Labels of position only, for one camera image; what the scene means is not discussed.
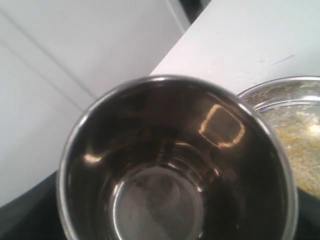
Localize round stainless steel sieve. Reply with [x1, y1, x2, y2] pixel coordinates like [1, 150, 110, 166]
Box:
[236, 76, 320, 195]

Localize yellow grain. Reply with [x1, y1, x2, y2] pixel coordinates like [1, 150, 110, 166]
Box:
[259, 81, 320, 193]

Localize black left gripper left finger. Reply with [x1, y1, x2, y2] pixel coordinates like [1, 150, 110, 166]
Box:
[0, 172, 65, 240]

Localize stainless steel cup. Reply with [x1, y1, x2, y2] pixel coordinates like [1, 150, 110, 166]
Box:
[56, 75, 298, 240]

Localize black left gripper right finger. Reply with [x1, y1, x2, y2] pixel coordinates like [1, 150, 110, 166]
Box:
[294, 188, 320, 240]

